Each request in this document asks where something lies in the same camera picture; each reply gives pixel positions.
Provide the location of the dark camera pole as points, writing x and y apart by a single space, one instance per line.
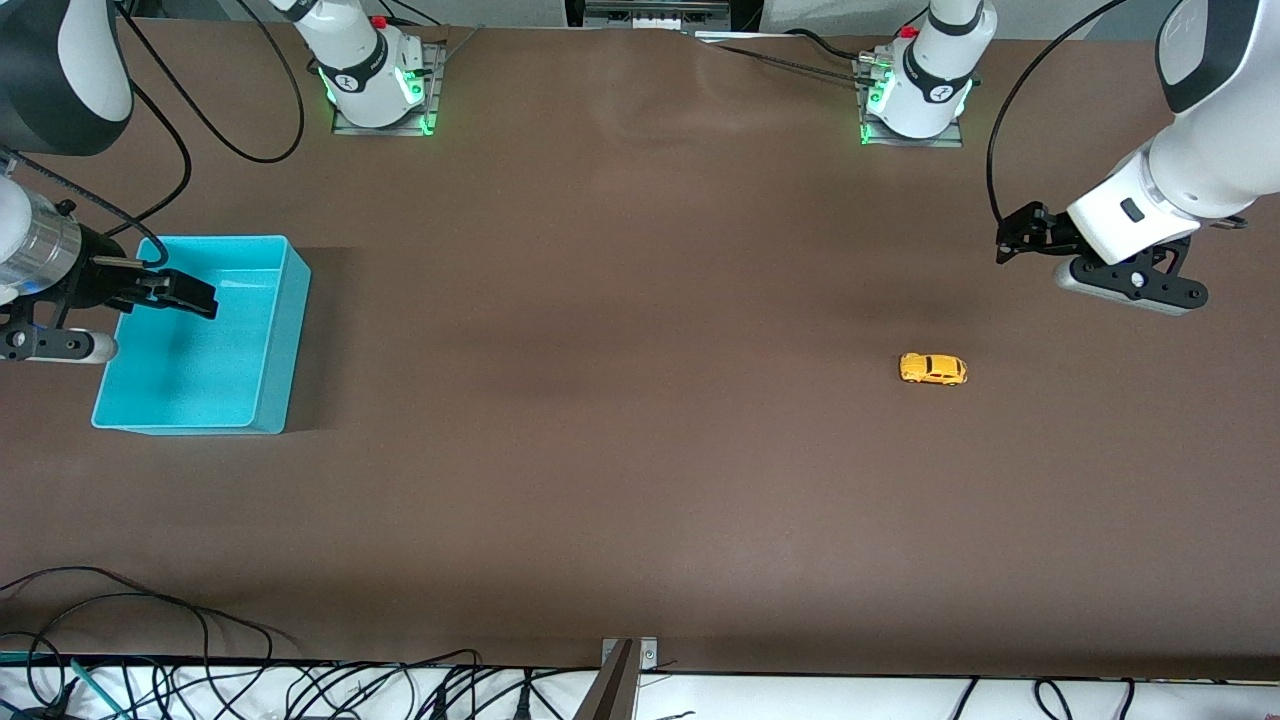
610 690

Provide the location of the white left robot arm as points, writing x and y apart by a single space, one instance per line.
1215 150

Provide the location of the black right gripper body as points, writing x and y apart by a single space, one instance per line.
97 273

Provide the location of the black equipment box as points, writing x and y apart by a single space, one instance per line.
745 12

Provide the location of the turquoise plastic bin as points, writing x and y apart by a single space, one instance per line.
215 340

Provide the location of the yellow beetle toy car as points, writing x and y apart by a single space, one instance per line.
932 369

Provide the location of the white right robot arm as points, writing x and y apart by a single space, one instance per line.
60 70

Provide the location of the small metal bracket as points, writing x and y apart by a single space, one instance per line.
648 652

